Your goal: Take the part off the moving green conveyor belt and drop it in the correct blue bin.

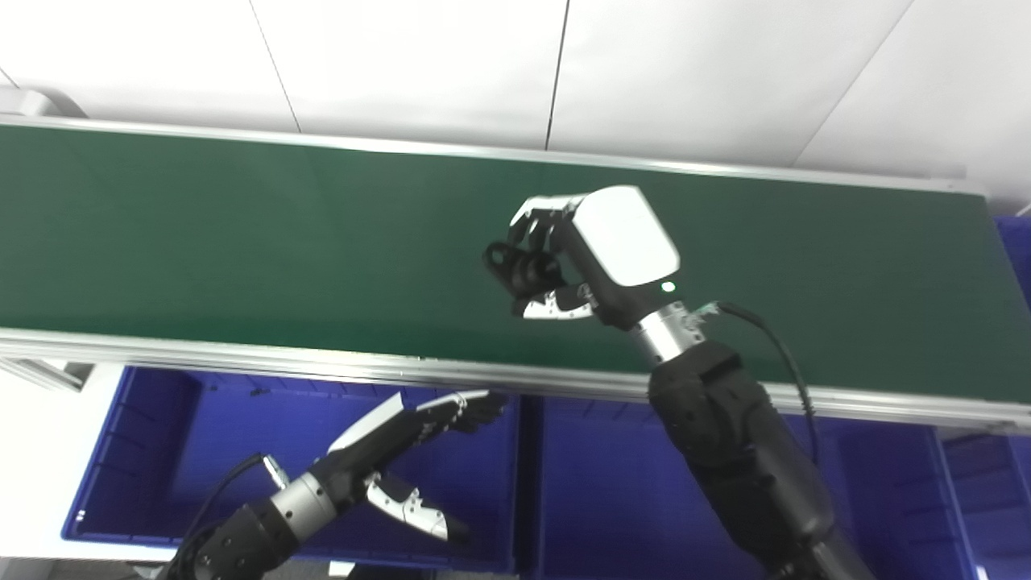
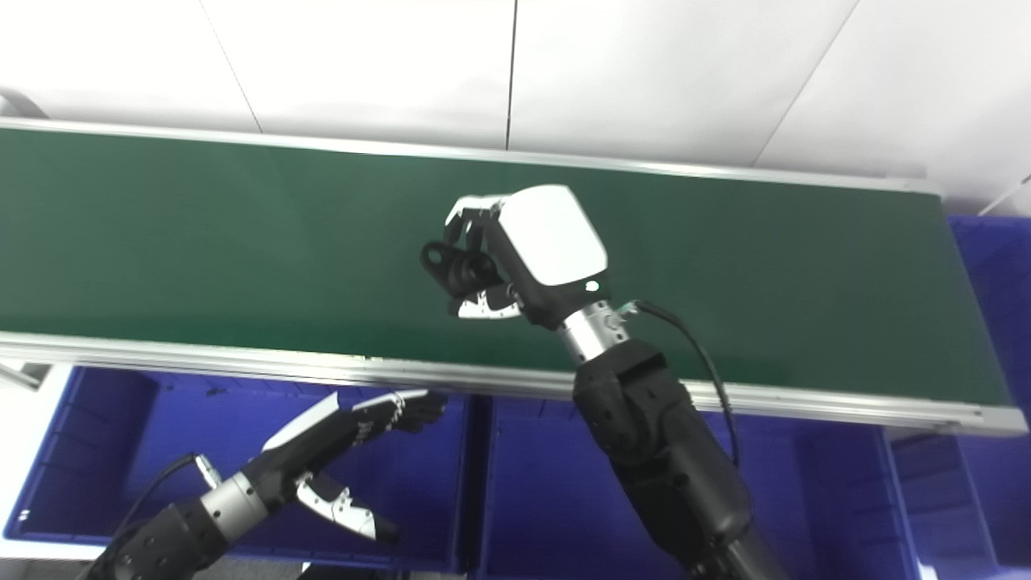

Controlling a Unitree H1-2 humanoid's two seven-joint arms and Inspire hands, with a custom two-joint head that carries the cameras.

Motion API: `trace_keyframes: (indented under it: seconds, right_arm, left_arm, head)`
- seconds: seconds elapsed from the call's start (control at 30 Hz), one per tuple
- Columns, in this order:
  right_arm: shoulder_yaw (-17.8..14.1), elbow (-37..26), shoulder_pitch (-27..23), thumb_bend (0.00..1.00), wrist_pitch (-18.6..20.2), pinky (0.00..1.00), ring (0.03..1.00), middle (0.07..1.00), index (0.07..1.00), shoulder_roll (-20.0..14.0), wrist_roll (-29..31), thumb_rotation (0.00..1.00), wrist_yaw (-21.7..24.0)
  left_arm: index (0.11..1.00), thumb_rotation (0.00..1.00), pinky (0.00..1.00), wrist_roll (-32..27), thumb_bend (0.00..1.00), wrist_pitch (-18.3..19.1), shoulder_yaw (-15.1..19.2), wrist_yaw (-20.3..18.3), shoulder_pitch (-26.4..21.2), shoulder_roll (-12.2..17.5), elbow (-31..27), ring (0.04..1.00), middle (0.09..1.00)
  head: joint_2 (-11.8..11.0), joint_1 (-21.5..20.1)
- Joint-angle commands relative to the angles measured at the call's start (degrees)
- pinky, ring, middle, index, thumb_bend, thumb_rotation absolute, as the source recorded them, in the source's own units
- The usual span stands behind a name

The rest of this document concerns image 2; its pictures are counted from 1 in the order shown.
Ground blue plastic bin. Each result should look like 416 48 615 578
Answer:
4 367 476 573
475 395 919 580
886 213 1031 580

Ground thin white rod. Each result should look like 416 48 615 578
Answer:
977 172 1031 217

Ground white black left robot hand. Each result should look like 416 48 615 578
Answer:
242 389 449 542

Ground black flange part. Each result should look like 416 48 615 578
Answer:
420 240 500 299

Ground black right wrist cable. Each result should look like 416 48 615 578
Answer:
616 300 740 468

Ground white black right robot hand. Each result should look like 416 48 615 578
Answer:
445 184 611 329

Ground green conveyor belt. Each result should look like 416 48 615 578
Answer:
0 129 1012 404
0 89 1030 440

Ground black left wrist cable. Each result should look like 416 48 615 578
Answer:
97 453 225 580

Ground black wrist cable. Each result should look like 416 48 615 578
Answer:
616 300 740 468
97 453 225 580

